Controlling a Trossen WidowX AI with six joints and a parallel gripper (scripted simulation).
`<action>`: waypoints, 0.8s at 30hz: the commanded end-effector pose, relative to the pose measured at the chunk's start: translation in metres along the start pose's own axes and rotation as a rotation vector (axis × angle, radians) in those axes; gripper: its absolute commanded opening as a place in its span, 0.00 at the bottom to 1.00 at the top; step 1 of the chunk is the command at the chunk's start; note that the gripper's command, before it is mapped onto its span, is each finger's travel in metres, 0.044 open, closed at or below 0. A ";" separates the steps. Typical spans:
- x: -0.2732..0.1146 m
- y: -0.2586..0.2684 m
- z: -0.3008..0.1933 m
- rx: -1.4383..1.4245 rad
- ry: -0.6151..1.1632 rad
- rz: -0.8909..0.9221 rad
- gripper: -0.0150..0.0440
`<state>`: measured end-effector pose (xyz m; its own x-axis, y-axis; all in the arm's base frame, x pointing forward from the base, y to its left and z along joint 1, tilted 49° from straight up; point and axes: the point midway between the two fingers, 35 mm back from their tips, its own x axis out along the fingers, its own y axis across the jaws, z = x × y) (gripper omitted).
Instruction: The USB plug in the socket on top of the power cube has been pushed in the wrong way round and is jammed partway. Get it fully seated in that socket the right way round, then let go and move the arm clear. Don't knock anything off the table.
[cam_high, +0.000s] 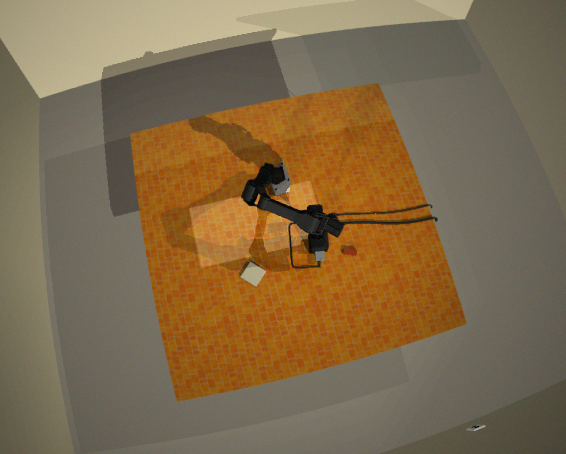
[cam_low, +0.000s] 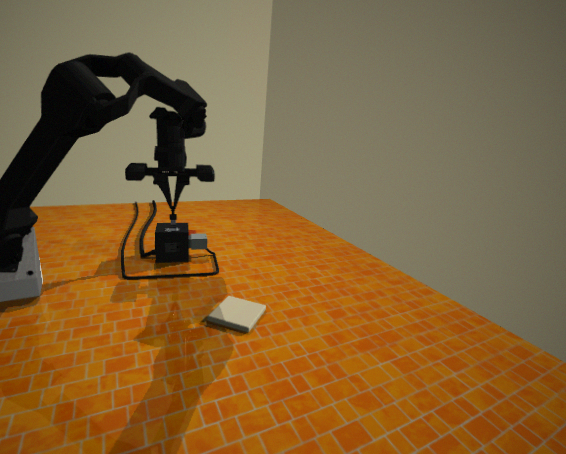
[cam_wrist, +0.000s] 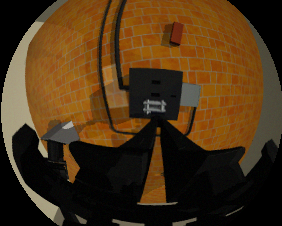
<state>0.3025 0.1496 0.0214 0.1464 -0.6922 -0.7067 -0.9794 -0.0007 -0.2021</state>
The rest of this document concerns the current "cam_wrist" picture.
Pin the small reddish-brown block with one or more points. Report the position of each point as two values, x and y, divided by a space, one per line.
176 33

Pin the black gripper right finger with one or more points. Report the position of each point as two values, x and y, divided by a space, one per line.
184 161

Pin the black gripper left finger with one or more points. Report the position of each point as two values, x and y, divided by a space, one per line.
130 160

